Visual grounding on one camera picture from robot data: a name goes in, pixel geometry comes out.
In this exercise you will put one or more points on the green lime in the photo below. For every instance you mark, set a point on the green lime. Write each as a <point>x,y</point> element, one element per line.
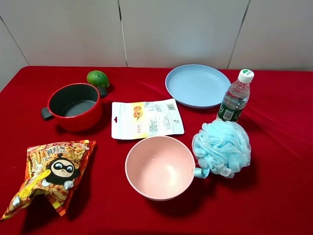
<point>98,78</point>

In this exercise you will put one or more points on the blue mesh bath sponge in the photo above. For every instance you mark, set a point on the blue mesh bath sponge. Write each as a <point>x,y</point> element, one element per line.
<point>221,147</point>

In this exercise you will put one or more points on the red pot with black handles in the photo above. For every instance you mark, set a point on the red pot with black handles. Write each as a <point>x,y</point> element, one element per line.
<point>76,107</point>

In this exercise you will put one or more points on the clear water bottle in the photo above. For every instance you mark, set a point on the clear water bottle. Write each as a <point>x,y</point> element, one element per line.
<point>236,97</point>

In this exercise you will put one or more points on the orange prawn cracker bag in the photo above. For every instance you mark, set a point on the orange prawn cracker bag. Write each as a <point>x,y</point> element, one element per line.
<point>54,170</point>

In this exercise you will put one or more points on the red tablecloth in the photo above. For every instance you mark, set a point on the red tablecloth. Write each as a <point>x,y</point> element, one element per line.
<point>272,196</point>

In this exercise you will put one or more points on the white dried fruit pouch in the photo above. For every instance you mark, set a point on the white dried fruit pouch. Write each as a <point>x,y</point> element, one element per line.
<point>139,120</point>

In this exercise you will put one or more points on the light blue plate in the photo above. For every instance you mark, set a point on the light blue plate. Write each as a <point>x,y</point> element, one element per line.
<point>197,86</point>

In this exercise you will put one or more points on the pink bowl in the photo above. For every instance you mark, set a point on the pink bowl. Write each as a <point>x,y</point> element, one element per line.
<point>160,168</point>

